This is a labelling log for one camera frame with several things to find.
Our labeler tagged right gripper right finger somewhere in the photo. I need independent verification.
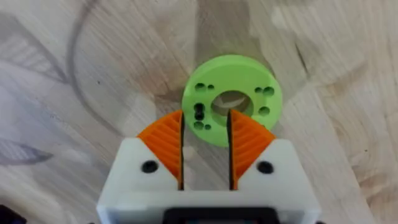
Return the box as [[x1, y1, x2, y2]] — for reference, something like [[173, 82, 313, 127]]
[[227, 108, 318, 208]]

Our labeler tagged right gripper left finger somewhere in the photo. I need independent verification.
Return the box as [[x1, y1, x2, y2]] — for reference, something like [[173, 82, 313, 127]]
[[99, 109, 185, 205]]

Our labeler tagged green disc with holes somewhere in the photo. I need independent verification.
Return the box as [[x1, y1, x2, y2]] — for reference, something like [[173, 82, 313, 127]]
[[181, 54, 284, 147]]

